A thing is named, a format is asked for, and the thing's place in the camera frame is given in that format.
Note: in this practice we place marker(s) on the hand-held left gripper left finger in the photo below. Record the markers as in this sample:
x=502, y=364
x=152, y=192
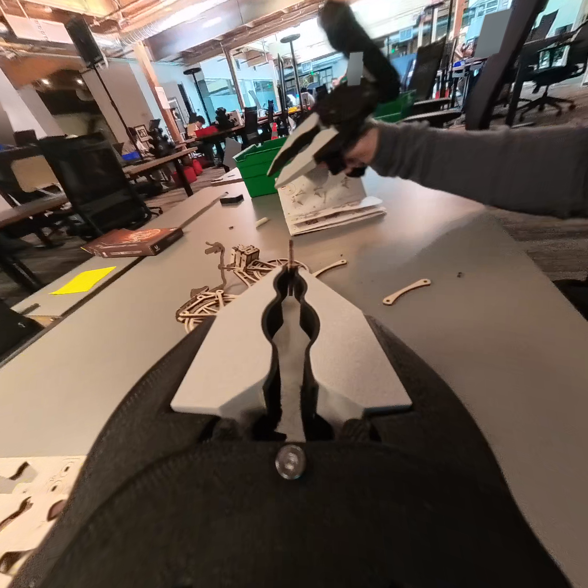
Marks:
x=220, y=363

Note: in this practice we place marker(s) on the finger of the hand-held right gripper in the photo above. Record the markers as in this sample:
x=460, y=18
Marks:
x=298, y=133
x=307, y=158

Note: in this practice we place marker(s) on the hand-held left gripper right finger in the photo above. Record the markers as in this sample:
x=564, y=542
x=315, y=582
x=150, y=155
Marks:
x=353, y=358

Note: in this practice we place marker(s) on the small wooden stick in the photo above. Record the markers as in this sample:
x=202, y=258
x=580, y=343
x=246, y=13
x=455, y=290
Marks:
x=291, y=257

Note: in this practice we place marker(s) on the person's right forearm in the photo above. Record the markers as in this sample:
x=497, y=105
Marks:
x=482, y=165

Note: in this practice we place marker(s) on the wooden bicycle model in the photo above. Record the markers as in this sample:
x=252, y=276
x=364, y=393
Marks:
x=243, y=258

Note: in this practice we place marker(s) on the wooden parts sheet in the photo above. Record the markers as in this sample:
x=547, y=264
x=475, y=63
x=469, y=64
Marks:
x=41, y=533

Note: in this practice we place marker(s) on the person's right hand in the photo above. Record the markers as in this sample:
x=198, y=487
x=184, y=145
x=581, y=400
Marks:
x=365, y=147

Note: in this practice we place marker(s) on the green plastic bin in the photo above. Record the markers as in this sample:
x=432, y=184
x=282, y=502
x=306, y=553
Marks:
x=395, y=108
x=257, y=177

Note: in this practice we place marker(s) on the instruction booklet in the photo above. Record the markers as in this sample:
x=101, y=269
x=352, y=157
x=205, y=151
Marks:
x=321, y=202

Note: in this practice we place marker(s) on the small black block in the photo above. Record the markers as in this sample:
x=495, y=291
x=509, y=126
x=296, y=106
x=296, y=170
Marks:
x=232, y=199

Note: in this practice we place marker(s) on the curved wooden strip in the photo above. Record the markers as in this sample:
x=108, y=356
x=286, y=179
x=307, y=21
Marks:
x=333, y=266
x=406, y=290

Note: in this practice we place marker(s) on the black floor lamp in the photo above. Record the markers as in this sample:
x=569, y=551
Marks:
x=289, y=37
x=193, y=71

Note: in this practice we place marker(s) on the dark wooden desk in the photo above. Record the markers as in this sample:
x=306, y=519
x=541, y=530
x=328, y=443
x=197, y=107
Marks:
x=156, y=160

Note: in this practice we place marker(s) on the dark brown cardboard box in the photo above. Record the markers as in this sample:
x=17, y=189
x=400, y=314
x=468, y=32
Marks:
x=138, y=239

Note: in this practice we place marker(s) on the yellow sticky note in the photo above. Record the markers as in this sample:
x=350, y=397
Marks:
x=82, y=280

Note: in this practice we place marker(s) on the black mesh office chair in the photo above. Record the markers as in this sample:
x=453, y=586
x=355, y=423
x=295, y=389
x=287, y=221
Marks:
x=92, y=183

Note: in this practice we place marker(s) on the person's dark clothing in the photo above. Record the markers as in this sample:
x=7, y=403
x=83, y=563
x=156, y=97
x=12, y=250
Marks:
x=574, y=298

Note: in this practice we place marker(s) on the black speaker on stand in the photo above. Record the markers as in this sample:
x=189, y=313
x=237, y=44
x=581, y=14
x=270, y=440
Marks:
x=85, y=41

